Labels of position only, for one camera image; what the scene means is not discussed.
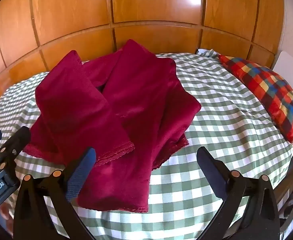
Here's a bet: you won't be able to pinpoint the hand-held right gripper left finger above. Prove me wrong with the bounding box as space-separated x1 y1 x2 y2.
13 147 97 240

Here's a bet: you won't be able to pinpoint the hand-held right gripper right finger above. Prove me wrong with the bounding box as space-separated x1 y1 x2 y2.
197 146 281 240

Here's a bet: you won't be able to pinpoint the crimson pants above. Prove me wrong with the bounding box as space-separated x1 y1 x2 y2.
23 39 202 213

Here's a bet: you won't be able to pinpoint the green white checked bed sheet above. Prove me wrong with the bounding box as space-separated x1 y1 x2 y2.
0 49 293 240

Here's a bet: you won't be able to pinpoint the multicoloured checked pillow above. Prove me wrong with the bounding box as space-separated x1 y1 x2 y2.
218 54 293 144

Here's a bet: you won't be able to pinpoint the wooden panelled headboard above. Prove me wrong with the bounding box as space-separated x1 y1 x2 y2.
0 0 287 110

